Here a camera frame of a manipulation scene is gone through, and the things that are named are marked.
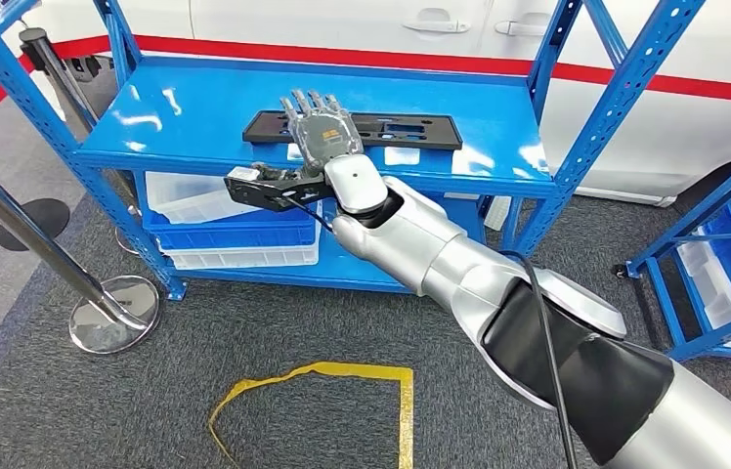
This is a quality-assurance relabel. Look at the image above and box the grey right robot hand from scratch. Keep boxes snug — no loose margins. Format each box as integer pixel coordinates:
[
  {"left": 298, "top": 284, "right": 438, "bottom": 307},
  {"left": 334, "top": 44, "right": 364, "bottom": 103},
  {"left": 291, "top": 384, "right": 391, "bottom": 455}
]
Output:
[{"left": 251, "top": 89, "right": 366, "bottom": 183}]

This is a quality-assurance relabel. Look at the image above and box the black plastic frame part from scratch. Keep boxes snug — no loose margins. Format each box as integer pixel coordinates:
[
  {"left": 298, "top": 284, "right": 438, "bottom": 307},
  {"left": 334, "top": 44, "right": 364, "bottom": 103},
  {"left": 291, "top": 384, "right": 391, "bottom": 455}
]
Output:
[{"left": 242, "top": 109, "right": 464, "bottom": 152}]

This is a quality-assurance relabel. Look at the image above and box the blue metal shelf rack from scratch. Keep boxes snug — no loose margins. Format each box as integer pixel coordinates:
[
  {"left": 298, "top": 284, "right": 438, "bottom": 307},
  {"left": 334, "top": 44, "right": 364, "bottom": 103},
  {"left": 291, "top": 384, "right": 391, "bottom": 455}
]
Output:
[
  {"left": 0, "top": 0, "right": 708, "bottom": 303},
  {"left": 611, "top": 134, "right": 731, "bottom": 363}
]

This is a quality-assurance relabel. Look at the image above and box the torn yellow floor tape square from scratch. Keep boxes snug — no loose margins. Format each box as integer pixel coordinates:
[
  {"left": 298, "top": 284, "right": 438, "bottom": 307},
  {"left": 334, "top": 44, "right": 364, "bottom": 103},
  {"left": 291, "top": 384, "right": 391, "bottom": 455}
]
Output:
[{"left": 207, "top": 362, "right": 416, "bottom": 469}]

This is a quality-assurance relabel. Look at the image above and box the black round stanchion base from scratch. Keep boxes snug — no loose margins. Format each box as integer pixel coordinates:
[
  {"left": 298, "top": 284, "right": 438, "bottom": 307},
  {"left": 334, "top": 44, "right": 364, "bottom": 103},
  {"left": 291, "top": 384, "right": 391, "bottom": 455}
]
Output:
[{"left": 0, "top": 197, "right": 71, "bottom": 253}]

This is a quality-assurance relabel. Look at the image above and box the white car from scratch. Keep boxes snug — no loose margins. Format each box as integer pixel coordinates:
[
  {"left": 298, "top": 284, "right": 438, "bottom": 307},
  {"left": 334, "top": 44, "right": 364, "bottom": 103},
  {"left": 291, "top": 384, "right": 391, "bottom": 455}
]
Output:
[{"left": 0, "top": 0, "right": 731, "bottom": 215}]

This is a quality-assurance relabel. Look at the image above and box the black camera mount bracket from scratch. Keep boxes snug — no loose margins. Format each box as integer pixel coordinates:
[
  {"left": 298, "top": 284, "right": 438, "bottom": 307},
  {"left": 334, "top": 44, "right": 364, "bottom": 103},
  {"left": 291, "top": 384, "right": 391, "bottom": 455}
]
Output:
[{"left": 224, "top": 171, "right": 335, "bottom": 214}]

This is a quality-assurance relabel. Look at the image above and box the black-topped stanchion post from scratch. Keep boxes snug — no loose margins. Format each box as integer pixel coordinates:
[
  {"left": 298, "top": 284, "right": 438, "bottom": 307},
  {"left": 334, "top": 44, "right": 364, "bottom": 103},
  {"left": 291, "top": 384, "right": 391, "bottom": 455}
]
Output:
[{"left": 19, "top": 26, "right": 142, "bottom": 256}]

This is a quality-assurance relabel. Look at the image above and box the chrome stanchion post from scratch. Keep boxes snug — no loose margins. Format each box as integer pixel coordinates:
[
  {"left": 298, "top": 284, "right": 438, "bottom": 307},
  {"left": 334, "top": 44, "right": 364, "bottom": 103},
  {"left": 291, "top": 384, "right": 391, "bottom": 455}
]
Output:
[{"left": 0, "top": 139, "right": 162, "bottom": 356}]

